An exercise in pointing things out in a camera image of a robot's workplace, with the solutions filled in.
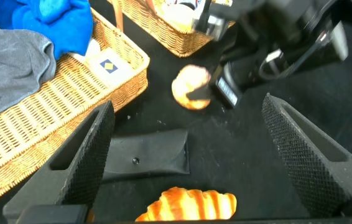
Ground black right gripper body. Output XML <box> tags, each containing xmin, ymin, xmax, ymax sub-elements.
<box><xmin>214</xmin><ymin>61</ymin><xmax>252</xmax><ymax>109</ymax></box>

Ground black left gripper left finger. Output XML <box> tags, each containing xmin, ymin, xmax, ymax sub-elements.
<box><xmin>3</xmin><ymin>100</ymin><xmax>116</xmax><ymax>218</ymax></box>

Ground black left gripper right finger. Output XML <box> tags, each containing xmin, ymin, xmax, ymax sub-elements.
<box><xmin>261</xmin><ymin>92</ymin><xmax>352</xmax><ymax>218</ymax></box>

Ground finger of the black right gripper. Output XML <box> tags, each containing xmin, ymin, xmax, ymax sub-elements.
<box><xmin>187</xmin><ymin>64</ymin><xmax>224</xmax><ymax>101</ymax></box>

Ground round cream puff bread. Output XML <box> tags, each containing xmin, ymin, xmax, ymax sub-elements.
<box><xmin>171</xmin><ymin>64</ymin><xmax>212</xmax><ymax>111</ymax></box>

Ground black table cloth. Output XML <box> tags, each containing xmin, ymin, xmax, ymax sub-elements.
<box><xmin>0</xmin><ymin>0</ymin><xmax>352</xmax><ymax>224</ymax></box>

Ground black leather glasses case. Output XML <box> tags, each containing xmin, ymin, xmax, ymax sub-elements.
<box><xmin>103</xmin><ymin>129</ymin><xmax>191</xmax><ymax>181</ymax></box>

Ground card box blue diamond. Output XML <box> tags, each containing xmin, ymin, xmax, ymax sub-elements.
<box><xmin>85</xmin><ymin>47</ymin><xmax>136</xmax><ymax>90</ymax></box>

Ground plain white small box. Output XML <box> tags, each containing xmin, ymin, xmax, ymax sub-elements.
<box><xmin>68</xmin><ymin>37</ymin><xmax>101</xmax><ymax>65</ymax></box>

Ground striped golden croissant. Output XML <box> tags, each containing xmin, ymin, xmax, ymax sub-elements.
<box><xmin>135</xmin><ymin>186</ymin><xmax>238</xmax><ymax>222</ymax></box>

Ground grey cloth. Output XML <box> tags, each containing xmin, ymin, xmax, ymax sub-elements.
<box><xmin>0</xmin><ymin>15</ymin><xmax>57</xmax><ymax>121</ymax></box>

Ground blue cloth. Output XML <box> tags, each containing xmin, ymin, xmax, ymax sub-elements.
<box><xmin>0</xmin><ymin>0</ymin><xmax>95</xmax><ymax>62</ymax></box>

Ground woven wicker basket brown handles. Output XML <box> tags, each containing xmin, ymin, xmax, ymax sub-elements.
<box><xmin>106</xmin><ymin>0</ymin><xmax>238</xmax><ymax>58</ymax></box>
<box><xmin>0</xmin><ymin>0</ymin><xmax>151</xmax><ymax>214</ymax></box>

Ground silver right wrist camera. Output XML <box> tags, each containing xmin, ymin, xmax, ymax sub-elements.
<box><xmin>192</xmin><ymin>14</ymin><xmax>231</xmax><ymax>42</ymax></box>

